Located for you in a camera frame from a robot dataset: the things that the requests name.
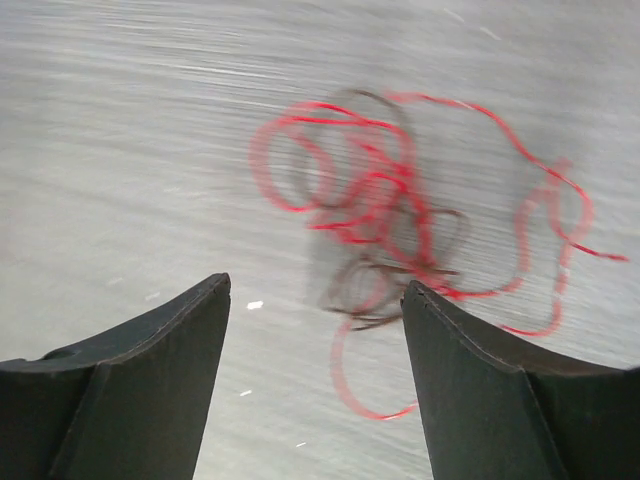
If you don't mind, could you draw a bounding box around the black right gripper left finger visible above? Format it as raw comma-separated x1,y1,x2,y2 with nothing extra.
1,273,231,480

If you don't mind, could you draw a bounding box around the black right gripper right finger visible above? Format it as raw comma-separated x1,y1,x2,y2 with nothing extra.
401,281,639,480

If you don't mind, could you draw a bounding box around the red cable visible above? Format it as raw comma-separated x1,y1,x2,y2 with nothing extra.
248,90,630,421

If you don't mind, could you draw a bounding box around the brown cable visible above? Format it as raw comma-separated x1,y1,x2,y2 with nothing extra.
294,88,471,332

